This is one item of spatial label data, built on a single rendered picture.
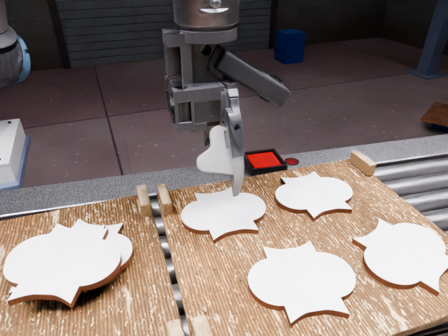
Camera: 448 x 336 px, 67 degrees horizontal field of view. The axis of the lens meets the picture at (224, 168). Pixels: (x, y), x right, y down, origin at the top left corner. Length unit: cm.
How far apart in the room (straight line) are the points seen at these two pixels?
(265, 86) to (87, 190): 41
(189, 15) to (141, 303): 34
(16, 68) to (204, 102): 61
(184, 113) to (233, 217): 20
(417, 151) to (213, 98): 59
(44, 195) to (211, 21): 47
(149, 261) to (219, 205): 15
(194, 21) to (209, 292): 32
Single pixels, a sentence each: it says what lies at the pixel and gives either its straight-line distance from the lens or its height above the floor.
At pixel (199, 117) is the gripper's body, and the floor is 113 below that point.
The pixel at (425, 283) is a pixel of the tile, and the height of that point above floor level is 95.
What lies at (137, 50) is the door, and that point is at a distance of 522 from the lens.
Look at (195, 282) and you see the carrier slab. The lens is 47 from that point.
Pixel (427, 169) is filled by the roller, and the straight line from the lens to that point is 84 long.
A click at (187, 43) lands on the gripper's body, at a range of 41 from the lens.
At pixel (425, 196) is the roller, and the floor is 92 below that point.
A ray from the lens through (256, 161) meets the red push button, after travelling 72.
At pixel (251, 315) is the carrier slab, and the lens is 44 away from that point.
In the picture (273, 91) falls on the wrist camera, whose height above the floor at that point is 115.
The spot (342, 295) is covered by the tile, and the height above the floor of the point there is 95.
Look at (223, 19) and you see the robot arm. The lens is 40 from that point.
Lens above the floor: 130
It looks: 32 degrees down
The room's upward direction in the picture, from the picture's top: straight up
